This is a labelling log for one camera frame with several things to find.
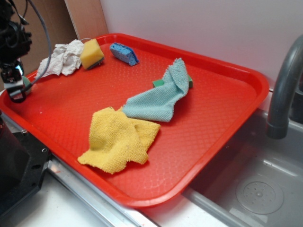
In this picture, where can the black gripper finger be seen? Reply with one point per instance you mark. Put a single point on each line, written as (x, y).
(12, 77)
(22, 68)

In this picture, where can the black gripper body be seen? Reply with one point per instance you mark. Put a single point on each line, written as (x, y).
(14, 40)

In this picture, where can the green dimpled ball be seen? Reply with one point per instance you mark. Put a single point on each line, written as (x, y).
(26, 82)

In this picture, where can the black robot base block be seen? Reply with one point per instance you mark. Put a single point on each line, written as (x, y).
(23, 161)

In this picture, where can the cardboard panel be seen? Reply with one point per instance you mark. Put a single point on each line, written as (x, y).
(65, 20)

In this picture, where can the crumpled white paper towel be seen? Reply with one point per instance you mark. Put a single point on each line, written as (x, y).
(65, 59)

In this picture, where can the yellow sponge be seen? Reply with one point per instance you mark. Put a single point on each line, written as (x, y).
(91, 54)

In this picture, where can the blue sponge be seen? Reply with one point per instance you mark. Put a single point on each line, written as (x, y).
(124, 53)

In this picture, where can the yellow microfiber cloth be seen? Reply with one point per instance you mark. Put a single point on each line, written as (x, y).
(115, 140)

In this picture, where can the red plastic tray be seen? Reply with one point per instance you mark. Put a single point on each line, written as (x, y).
(59, 109)

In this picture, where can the green sponge block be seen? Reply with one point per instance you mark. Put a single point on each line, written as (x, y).
(160, 82)

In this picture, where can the teal microfiber cloth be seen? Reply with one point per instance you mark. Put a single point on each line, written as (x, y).
(157, 104)

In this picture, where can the grey faucet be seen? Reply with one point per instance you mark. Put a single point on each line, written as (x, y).
(287, 98)

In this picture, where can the grey plastic sink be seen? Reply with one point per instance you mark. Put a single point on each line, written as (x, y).
(254, 181)

